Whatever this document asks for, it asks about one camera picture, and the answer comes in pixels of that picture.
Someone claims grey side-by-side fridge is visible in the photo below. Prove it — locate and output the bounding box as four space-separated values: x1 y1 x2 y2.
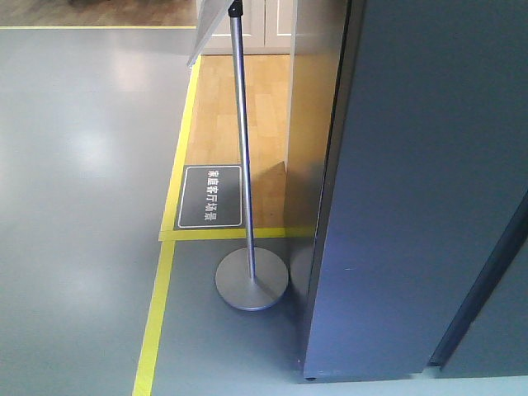
285 1 527 382

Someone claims dark floor sign sticker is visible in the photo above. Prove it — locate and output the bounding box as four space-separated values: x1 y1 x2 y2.
176 165 243 229

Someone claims silver sign stand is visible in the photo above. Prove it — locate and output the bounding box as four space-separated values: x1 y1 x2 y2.
187 1 290 312

